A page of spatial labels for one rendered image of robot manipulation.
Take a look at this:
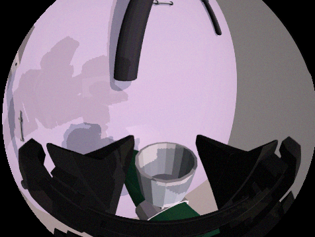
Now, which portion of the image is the grey tapered cup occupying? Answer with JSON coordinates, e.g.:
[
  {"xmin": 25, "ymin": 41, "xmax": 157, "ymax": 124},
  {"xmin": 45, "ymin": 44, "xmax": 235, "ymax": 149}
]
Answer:
[{"xmin": 134, "ymin": 142, "xmax": 198, "ymax": 220}]

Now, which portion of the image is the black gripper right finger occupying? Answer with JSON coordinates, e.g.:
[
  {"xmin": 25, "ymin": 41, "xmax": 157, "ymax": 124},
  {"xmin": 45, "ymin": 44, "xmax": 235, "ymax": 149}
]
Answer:
[{"xmin": 195, "ymin": 134, "xmax": 278, "ymax": 210}]

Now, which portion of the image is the green cylinder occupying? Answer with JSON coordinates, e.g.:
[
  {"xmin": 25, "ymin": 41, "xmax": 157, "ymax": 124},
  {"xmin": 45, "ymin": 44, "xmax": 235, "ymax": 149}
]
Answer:
[{"xmin": 124, "ymin": 150, "xmax": 220, "ymax": 237}]

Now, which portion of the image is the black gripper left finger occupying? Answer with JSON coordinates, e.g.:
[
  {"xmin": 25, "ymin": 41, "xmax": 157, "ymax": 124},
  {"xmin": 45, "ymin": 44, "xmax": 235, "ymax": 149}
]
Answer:
[{"xmin": 46, "ymin": 135, "xmax": 134, "ymax": 215}]

